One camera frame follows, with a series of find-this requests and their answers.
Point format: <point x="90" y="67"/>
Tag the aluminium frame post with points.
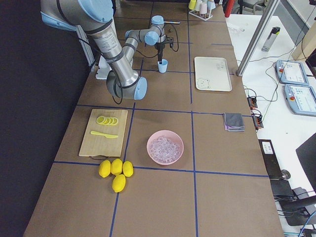
<point x="270" y="9"/>

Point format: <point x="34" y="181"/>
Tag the sliced lemon row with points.
<point x="108" y="121"/>

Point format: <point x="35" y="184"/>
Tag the pink bowl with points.
<point x="169" y="134"/>

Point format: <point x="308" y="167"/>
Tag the yellow lemon right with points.
<point x="127" y="168"/>

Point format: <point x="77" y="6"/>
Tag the yellow lemon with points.
<point x="116" y="167"/>
<point x="127" y="168"/>
<point x="119" y="183"/>
<point x="104" y="168"/>

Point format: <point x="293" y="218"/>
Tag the yellow plastic knife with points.
<point x="110" y="136"/>

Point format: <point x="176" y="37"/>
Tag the yellow lemon far left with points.
<point x="104" y="168"/>

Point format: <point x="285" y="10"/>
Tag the teach pendant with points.
<point x="291" y="72"/>
<point x="301" y="99"/>

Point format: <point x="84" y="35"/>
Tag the white wire cup rack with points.
<point x="203" y="15"/>

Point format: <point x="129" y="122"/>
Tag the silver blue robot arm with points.
<point x="96" y="19"/>

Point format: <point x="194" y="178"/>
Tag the grey folded cloth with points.
<point x="233" y="122"/>

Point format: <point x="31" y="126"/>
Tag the yellow lemon front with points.
<point x="119" y="183"/>

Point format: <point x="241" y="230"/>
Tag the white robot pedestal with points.
<point x="101" y="70"/>

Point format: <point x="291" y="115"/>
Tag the pile of clear ice cubes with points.
<point x="164" y="149"/>

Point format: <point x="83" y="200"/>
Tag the wooden cutting board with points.
<point x="103" y="132"/>

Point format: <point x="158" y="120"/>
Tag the pink cup on rack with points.
<point x="203" y="8"/>

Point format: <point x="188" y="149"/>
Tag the yellow lemon middle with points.
<point x="116" y="167"/>

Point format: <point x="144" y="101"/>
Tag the cream tray with bear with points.
<point x="212" y="74"/>

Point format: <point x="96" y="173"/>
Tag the white side table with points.
<point x="286" y="130"/>

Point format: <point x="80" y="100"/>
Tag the steel muddler black tip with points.
<point x="172" y="22"/>

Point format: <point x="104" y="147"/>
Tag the lower teach pendant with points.
<point x="301" y="99"/>

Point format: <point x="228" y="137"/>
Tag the light blue plastic cup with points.
<point x="162" y="65"/>

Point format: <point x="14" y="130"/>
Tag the upper teach pendant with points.
<point x="291" y="72"/>

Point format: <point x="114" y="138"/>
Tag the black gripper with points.
<point x="160" y="48"/>

